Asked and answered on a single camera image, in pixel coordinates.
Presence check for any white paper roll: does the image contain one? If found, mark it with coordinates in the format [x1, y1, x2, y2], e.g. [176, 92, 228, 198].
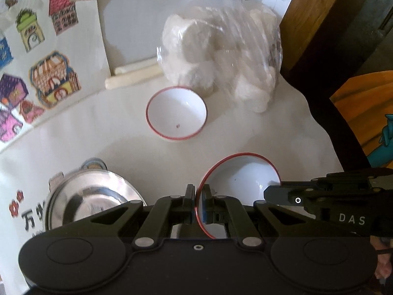
[114, 62, 158, 76]
[105, 69, 162, 90]

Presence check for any clear bag of white lumps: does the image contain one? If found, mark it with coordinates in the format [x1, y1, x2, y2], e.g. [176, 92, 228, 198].
[156, 1, 283, 114]

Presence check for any coloured houses drawing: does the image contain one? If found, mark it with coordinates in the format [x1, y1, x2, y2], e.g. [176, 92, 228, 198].
[0, 0, 112, 154]

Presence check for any person's right hand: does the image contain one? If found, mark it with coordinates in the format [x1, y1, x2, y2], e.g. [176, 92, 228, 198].
[373, 236, 393, 288]

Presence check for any wooden door frame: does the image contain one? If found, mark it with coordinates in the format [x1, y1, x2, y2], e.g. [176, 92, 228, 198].
[280, 0, 358, 75]

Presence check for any stainless steel bowl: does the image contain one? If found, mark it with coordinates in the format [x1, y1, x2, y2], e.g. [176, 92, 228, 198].
[46, 168, 148, 232]

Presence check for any white bowl red rim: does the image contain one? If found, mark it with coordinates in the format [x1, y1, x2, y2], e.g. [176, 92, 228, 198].
[196, 152, 281, 240]
[145, 86, 209, 142]

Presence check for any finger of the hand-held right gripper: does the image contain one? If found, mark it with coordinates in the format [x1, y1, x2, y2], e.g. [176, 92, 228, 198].
[281, 172, 372, 188]
[263, 185, 310, 206]

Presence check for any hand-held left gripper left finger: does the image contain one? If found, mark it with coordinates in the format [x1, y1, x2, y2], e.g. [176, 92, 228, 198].
[46, 184, 196, 249]

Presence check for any white printed tablecloth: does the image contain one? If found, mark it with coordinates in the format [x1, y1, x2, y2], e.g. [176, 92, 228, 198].
[0, 75, 346, 295]

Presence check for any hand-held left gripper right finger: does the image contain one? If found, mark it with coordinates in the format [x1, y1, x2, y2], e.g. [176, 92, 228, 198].
[201, 184, 351, 249]

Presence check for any orange picture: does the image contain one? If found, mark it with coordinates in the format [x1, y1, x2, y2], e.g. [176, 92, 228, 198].
[330, 71, 393, 169]

